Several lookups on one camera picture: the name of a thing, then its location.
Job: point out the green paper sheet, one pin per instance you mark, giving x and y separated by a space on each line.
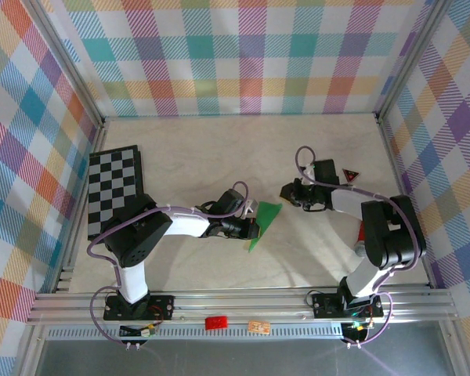
268 213

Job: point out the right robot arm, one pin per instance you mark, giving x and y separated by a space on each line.
391 231

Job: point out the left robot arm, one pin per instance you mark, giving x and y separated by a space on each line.
188 225

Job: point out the black red triangle piece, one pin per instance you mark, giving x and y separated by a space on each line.
351 175

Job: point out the red cylinder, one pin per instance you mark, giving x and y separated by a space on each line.
360 231

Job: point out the orange paper tag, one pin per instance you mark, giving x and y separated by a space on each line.
258 327

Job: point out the red plastic block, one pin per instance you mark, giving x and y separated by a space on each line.
216 322

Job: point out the black grey chessboard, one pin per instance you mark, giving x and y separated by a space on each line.
109 176

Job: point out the small green yellow connector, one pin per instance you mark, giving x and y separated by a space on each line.
358 325
149 331

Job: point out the wide aluminium base rail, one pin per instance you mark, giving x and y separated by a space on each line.
258 307

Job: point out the aluminium side rail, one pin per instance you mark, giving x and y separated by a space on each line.
390 156
95 141

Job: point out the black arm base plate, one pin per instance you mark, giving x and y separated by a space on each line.
162 307
325 307

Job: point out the aluminium frame post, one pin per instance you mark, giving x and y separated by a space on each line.
72 68
410 58

